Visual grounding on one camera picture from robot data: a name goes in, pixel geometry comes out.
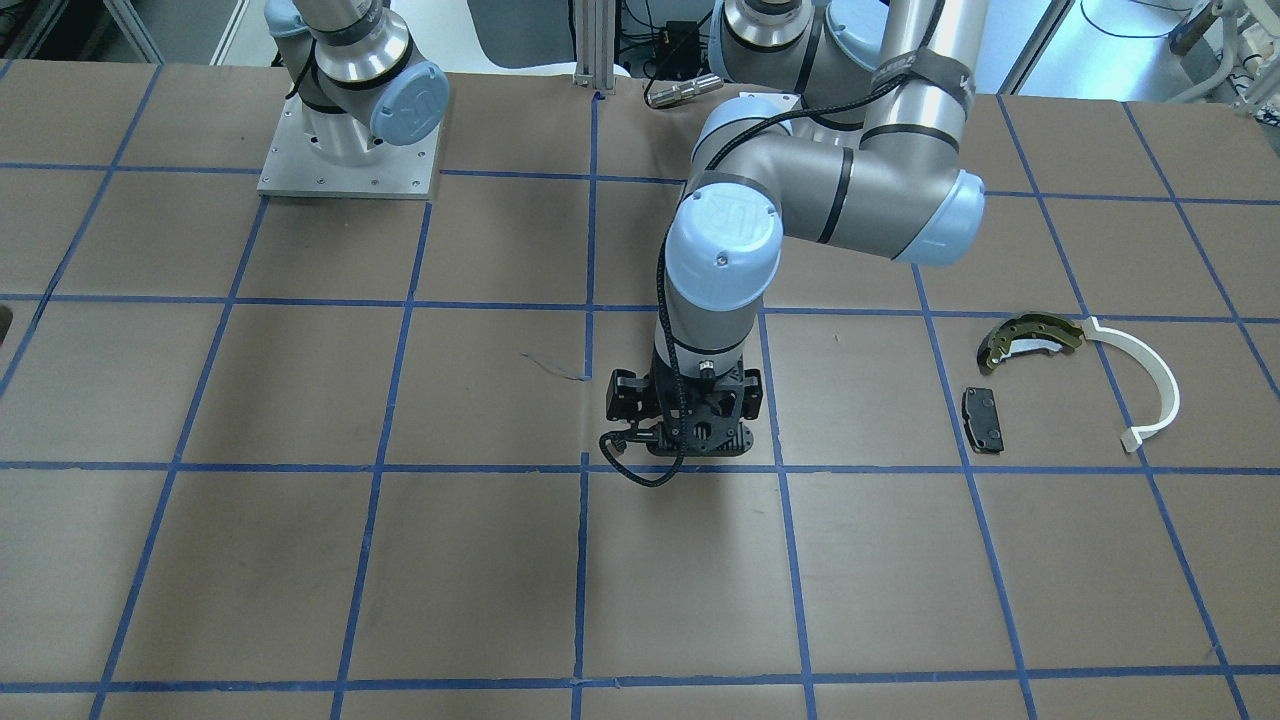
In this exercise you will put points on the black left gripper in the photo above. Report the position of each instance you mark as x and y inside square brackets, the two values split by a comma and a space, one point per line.
[624, 395]

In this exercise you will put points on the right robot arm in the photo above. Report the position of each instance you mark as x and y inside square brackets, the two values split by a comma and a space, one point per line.
[361, 79]

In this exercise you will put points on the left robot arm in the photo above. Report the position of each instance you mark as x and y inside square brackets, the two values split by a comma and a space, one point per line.
[868, 160]

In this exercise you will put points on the black brake pad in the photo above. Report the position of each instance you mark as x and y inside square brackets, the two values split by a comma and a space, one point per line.
[981, 423]

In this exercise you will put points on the silver cylindrical connector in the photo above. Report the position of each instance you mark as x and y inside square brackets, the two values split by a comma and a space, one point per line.
[682, 91]

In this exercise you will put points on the green brake shoe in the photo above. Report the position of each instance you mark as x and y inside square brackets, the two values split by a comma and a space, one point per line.
[1027, 333]

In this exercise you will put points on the black electronics box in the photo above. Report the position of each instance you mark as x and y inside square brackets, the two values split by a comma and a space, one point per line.
[678, 50]

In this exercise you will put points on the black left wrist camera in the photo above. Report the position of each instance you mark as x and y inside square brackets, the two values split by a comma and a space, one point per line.
[631, 398]

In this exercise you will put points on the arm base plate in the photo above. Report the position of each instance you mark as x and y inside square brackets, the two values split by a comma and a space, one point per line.
[320, 152]
[770, 100]

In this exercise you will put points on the aluminium extrusion post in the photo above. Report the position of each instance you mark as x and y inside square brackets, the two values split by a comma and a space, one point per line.
[594, 30]

